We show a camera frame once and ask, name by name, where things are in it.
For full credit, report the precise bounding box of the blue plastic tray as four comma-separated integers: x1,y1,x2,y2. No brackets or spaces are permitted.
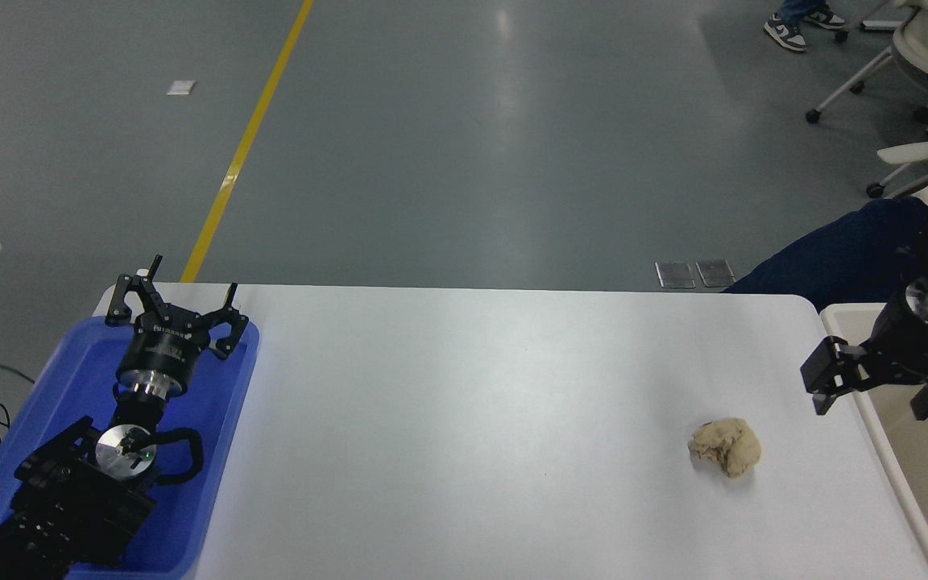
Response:
0,316,261,579

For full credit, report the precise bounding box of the metal floor plate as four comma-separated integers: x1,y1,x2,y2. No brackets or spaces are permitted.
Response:
696,259,736,288
655,261,697,289

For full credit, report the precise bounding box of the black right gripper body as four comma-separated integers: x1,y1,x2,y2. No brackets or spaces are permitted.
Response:
866,293,928,381

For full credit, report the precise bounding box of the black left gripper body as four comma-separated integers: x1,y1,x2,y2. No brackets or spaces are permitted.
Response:
116,309,213,387

